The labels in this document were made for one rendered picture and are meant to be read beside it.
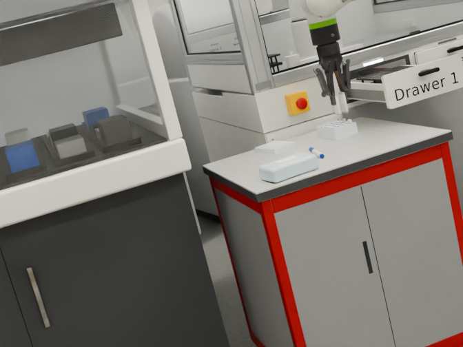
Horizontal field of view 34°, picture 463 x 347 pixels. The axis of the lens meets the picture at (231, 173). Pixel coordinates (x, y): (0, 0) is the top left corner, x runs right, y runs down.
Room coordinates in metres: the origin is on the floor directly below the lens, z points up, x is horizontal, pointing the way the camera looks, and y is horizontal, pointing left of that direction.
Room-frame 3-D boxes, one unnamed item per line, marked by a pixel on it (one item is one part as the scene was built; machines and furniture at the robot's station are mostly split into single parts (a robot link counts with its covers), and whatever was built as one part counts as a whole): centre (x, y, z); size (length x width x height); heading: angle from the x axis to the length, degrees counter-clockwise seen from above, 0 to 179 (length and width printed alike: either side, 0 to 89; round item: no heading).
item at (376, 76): (2.61, -0.63, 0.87); 0.22 x 0.18 x 0.06; 14
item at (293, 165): (2.08, -0.16, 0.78); 0.15 x 0.10 x 0.04; 111
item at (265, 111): (3.20, -0.52, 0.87); 1.02 x 0.95 x 0.14; 104
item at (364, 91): (2.62, -0.63, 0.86); 0.40 x 0.26 x 0.06; 14
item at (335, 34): (2.47, -0.40, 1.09); 0.12 x 0.09 x 0.06; 20
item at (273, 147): (2.49, -0.16, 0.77); 0.13 x 0.09 x 0.02; 27
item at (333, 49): (2.46, -0.41, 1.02); 0.08 x 0.07 x 0.09; 110
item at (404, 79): (2.41, -0.68, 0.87); 0.29 x 0.02 x 0.11; 104
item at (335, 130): (2.46, -0.38, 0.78); 0.12 x 0.08 x 0.04; 20
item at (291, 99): (2.63, -0.29, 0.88); 0.07 x 0.05 x 0.07; 104
